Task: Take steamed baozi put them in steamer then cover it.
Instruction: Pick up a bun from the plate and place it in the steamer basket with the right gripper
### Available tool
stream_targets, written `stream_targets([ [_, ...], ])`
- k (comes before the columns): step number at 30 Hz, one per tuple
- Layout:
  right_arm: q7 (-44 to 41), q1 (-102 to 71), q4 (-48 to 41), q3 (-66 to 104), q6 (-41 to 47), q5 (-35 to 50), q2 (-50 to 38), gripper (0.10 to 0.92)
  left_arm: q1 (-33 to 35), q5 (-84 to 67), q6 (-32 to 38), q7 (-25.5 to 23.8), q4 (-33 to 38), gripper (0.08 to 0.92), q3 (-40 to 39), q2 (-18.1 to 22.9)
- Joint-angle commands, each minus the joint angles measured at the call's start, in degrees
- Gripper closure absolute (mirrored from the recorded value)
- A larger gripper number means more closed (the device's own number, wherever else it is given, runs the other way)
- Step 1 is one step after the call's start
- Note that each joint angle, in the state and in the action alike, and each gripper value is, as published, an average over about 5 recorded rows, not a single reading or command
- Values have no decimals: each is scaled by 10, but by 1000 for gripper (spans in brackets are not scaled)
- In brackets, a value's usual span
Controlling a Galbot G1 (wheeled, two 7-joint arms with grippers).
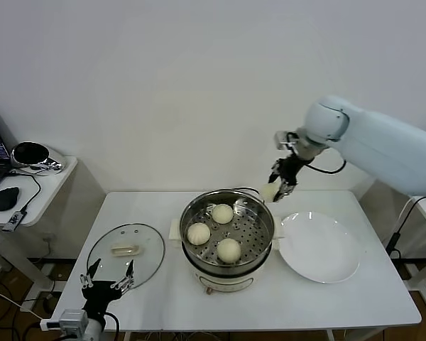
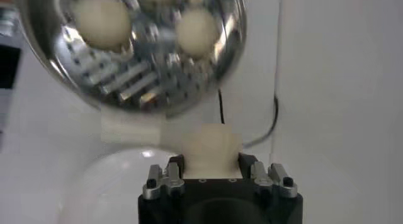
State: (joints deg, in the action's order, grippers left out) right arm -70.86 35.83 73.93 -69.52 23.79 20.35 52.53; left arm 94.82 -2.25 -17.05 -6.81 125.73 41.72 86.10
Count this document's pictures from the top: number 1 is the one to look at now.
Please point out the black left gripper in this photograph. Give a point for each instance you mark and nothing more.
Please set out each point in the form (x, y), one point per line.
(99, 296)

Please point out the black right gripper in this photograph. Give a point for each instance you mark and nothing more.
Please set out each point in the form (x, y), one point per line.
(291, 170)

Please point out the white steamed baozi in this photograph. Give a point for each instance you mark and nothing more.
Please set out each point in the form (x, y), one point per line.
(222, 214)
(269, 192)
(229, 250)
(199, 233)

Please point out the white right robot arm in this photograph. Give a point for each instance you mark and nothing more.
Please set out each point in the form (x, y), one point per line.
(376, 142)

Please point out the perforated steel steamer basket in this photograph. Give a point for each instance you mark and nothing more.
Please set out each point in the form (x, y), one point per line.
(252, 241)

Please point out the steel steamer pot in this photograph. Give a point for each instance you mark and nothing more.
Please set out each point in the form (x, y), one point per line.
(223, 282)

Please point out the white round plate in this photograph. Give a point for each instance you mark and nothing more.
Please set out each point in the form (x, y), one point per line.
(319, 248)

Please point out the small USB hub adapter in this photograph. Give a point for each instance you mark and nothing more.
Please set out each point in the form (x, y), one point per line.
(13, 221)

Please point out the black computer mouse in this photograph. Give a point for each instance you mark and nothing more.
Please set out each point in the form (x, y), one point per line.
(6, 199)

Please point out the shiny chrome black device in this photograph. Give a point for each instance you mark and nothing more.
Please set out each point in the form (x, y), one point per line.
(30, 154)

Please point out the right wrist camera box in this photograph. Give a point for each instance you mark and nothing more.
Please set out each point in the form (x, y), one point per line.
(284, 140)

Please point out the white wall socket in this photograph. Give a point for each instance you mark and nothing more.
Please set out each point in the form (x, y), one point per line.
(48, 237)

